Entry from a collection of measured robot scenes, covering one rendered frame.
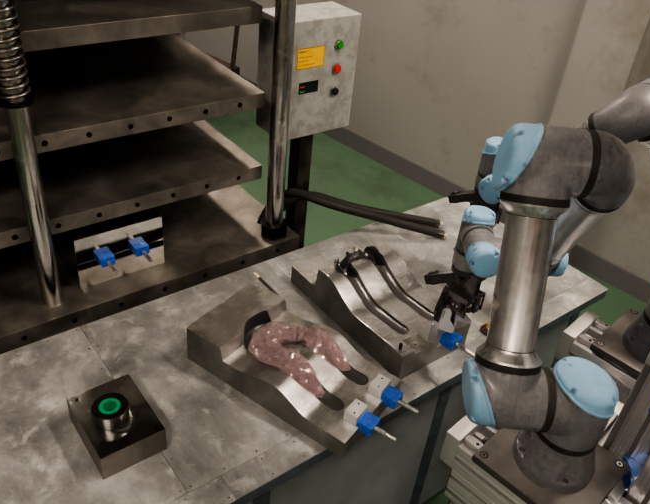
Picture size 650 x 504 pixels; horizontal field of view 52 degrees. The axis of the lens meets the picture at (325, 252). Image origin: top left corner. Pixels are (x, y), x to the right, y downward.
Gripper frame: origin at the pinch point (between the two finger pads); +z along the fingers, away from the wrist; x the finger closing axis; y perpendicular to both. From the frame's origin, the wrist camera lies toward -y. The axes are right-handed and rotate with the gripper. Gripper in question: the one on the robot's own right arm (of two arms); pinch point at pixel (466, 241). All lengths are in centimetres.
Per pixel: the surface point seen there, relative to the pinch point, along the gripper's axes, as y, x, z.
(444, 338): 19.6, -41.9, 1.4
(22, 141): -73, -99, -36
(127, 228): -72, -74, 0
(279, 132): -57, -27, -23
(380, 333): 4.1, -47.9, 6.4
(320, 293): -20.8, -44.1, 9.5
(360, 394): 13, -66, 10
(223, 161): -74, -35, -9
